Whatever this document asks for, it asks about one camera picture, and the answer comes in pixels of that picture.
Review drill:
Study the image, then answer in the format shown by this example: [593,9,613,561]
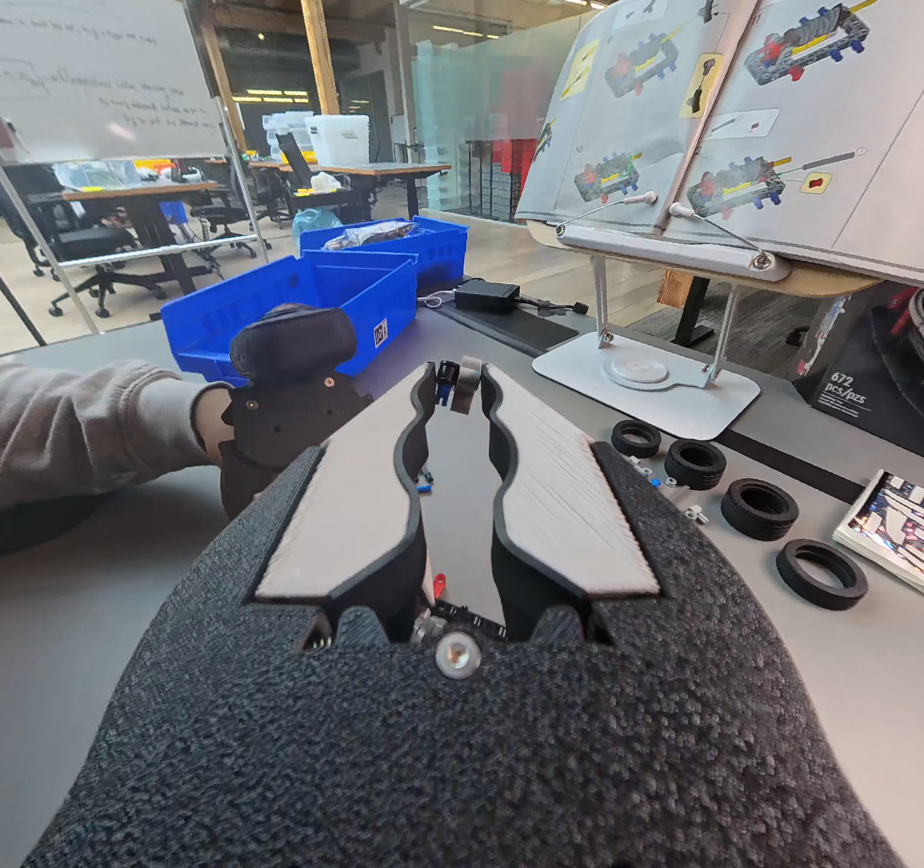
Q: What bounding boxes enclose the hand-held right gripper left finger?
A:
[255,361,440,644]

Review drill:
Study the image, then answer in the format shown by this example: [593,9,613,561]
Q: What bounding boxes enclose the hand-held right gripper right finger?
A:
[478,364,663,644]

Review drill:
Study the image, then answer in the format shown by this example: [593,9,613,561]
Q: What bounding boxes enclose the black toy frame assembly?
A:
[429,572,508,641]

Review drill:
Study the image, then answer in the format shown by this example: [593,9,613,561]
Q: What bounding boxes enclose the small black grey toy part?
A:
[433,356,486,416]

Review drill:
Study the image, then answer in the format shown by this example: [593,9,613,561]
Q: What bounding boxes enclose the person's left forearm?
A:
[0,359,218,515]

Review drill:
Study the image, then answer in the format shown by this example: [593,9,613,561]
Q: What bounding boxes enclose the grey desk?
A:
[0,262,924,868]

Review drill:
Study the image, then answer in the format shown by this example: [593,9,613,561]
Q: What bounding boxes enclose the person's left hand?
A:
[193,386,233,466]

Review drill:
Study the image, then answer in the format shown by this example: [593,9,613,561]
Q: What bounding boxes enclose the blue plastic bin with label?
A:
[160,251,420,385]

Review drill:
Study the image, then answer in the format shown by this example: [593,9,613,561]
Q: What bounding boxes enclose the scattered small toy parts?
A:
[624,451,708,524]

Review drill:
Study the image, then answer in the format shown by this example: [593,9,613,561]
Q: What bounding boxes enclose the teal plastic bag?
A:
[291,207,345,247]

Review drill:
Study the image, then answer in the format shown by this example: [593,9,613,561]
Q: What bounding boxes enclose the clear bag of toy parts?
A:
[322,222,420,252]

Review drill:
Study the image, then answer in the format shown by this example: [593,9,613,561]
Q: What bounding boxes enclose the black office chair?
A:
[276,133,322,198]
[0,164,170,318]
[189,169,255,260]

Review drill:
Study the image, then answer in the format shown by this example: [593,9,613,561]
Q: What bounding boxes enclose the black power adapter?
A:
[453,280,521,313]

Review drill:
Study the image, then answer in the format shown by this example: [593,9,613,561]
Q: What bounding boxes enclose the thin black rubber toy tire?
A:
[777,538,869,611]

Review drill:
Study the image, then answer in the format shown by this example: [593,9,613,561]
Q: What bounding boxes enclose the wooden-top office table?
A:
[61,181,221,296]
[249,159,452,223]

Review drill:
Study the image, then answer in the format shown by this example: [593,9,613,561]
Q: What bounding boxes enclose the clear plastic storage box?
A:
[305,115,371,167]
[261,110,315,159]

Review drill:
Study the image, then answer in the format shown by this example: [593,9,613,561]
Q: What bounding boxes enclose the small parts drawer rack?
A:
[464,138,539,223]

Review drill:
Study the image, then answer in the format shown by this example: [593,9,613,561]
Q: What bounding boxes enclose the black toy set box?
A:
[794,280,924,454]

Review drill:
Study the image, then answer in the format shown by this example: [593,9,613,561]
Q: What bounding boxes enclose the colourful printed booklet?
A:
[832,469,924,589]

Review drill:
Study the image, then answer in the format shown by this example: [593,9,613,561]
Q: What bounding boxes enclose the wooden pillar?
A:
[289,0,340,117]

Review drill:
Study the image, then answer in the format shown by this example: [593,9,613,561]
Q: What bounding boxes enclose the whiteboard on stand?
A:
[0,0,271,338]

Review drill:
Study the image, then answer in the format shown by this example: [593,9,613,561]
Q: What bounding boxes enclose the instruction booklet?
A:
[514,0,924,286]

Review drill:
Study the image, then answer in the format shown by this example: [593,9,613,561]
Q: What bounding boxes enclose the black power cable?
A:
[516,295,591,318]

